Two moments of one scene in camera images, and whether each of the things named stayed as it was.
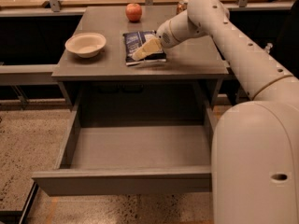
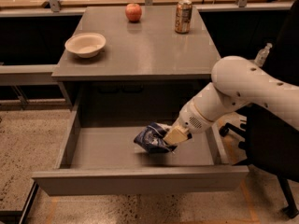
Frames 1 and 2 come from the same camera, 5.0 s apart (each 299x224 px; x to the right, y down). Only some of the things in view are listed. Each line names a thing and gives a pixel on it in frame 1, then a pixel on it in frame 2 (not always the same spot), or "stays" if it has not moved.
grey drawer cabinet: (184, 89) stays
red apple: (134, 12) stays
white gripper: (163, 35) -> (189, 119)
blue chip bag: (135, 39) -> (150, 138)
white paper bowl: (86, 44) stays
